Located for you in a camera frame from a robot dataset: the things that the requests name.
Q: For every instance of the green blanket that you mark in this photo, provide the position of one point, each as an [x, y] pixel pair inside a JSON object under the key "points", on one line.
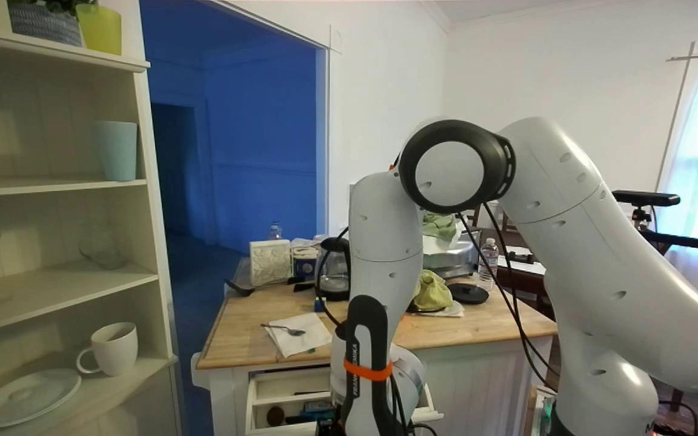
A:
{"points": [[441, 226]]}

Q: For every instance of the dark wooden table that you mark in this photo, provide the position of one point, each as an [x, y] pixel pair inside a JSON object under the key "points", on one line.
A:
{"points": [[523, 275]]}

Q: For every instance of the potted green plant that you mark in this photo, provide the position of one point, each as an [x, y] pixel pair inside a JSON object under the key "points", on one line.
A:
{"points": [[43, 20]]}

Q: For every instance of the white open drawer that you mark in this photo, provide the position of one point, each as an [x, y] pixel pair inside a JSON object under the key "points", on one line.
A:
{"points": [[292, 391]]}

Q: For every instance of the wooden-top kitchen island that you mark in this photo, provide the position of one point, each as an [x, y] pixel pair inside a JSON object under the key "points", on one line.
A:
{"points": [[241, 335]]}

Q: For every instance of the black electric kettle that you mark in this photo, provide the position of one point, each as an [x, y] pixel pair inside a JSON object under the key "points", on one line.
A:
{"points": [[333, 270]]}

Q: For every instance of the small blue object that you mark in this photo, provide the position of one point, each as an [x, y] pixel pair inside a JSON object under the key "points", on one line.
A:
{"points": [[318, 304]]}

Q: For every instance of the lime green pot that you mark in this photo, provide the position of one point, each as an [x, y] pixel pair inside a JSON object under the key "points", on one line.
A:
{"points": [[100, 27]]}

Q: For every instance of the pale blue tumbler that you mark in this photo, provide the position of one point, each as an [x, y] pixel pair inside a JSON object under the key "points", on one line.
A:
{"points": [[117, 149]]}

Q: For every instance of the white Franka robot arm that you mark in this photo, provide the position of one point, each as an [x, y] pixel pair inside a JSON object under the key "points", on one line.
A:
{"points": [[599, 251]]}

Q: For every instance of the clear glass bowl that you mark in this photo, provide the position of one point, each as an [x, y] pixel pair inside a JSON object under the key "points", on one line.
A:
{"points": [[105, 253]]}

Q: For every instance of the white plate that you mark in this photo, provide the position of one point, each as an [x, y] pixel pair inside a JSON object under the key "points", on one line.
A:
{"points": [[25, 398]]}

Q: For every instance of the white paper napkin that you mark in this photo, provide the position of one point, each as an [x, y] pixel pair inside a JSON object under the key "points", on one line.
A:
{"points": [[301, 338]]}

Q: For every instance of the metal spoon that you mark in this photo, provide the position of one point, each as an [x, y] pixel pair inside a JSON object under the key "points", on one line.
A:
{"points": [[285, 328]]}

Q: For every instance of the white ceramic mug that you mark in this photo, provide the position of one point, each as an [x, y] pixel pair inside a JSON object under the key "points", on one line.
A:
{"points": [[115, 349]]}

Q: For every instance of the white open shelf unit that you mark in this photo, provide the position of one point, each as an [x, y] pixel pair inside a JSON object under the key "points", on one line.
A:
{"points": [[49, 282]]}

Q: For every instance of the black round disc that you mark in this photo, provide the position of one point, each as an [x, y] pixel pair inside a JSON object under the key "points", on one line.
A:
{"points": [[468, 293]]}

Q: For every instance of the glass tank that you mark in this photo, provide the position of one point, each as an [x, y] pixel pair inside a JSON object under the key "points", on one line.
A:
{"points": [[450, 258]]}

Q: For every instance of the yellow-green towel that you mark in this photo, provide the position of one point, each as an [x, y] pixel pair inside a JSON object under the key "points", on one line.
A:
{"points": [[433, 292]]}

